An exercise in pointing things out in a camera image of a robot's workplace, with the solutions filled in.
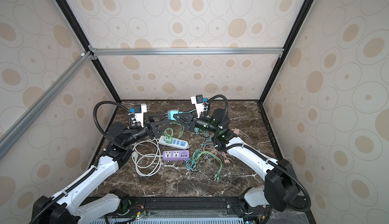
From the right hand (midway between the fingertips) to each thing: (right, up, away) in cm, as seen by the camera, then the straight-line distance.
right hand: (176, 117), depth 64 cm
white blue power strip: (-5, -17, +30) cm, 35 cm away
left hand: (-3, -2, -1) cm, 3 cm away
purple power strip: (-3, -23, +25) cm, 34 cm away
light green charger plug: (-9, -14, +27) cm, 31 cm away
